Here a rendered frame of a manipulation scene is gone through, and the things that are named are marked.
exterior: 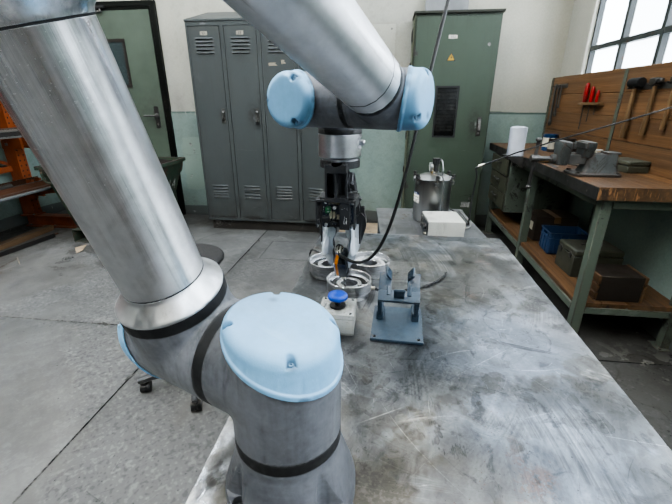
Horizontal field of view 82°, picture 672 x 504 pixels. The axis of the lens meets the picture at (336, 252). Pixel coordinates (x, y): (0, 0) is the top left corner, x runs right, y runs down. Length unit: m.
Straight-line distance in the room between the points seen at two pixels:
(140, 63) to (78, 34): 4.42
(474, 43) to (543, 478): 3.50
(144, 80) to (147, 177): 4.40
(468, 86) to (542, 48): 0.82
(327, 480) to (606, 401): 0.46
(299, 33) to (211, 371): 0.31
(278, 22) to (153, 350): 0.33
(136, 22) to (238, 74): 1.36
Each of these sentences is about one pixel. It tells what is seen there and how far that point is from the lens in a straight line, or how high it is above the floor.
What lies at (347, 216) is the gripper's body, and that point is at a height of 1.04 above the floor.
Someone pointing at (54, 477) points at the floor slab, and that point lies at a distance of 1.84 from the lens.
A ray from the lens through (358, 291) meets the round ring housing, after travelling 0.86.
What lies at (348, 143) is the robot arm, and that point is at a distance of 0.66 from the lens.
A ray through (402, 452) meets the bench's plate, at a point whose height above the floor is 0.80.
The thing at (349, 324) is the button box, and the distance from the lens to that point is 0.75.
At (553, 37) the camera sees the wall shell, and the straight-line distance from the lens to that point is 4.34.
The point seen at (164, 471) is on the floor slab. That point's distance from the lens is 1.69.
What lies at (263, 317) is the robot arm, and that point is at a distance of 0.39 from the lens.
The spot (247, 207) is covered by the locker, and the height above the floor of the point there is 0.24.
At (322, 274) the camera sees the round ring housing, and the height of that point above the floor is 0.82.
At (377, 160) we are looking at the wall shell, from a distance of 4.10.
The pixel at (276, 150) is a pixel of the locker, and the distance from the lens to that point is 3.73.
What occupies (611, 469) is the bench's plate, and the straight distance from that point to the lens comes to 0.65.
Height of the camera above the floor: 1.23
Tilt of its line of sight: 22 degrees down
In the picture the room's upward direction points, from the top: straight up
